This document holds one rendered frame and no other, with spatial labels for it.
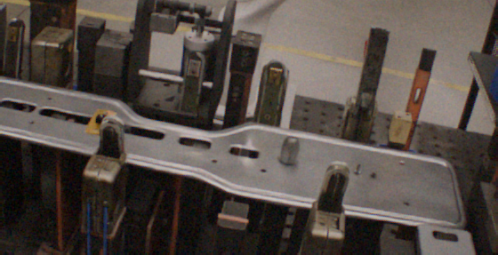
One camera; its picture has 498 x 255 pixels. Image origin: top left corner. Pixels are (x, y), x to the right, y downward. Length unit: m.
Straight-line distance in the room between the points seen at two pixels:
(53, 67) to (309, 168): 0.54
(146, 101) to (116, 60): 0.11
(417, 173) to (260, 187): 0.31
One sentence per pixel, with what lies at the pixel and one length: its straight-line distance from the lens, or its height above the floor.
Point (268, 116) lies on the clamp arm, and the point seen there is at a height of 1.01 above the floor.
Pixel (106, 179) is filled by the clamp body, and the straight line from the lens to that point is 1.04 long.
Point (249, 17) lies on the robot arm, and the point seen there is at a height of 1.06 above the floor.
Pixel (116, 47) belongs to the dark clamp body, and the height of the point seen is 1.08.
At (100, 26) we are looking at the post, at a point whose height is 1.10.
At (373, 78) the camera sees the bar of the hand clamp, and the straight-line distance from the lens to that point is 1.31.
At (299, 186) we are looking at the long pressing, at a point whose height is 1.00.
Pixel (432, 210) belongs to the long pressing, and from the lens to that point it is 1.20.
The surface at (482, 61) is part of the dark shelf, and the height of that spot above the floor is 1.03.
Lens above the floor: 1.66
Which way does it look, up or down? 29 degrees down
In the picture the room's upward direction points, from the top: 9 degrees clockwise
